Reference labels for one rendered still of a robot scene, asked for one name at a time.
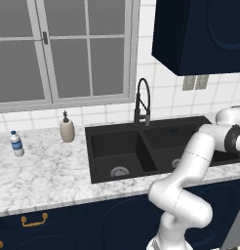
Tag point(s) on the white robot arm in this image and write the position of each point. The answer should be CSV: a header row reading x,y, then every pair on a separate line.
x,y
183,198

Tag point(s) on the black double sink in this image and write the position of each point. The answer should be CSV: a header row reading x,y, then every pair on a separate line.
x,y
125,153

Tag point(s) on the black spring tap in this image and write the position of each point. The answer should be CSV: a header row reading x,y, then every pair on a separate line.
x,y
142,107

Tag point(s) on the beige soap dispenser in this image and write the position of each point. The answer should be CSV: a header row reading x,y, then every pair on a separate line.
x,y
67,129

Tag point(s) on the grey framed window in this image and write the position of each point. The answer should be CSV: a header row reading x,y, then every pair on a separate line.
x,y
66,49

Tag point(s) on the navy base cupboard run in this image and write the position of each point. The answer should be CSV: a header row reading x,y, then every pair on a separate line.
x,y
92,224

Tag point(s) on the small water bottle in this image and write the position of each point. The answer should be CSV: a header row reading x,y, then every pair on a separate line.
x,y
17,145

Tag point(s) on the grey window latch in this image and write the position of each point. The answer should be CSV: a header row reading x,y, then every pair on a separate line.
x,y
45,37

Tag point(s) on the grey wall socket plate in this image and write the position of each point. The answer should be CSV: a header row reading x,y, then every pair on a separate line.
x,y
189,82
201,81

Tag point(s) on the navy wall cupboard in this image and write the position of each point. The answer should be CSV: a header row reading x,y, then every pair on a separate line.
x,y
203,32

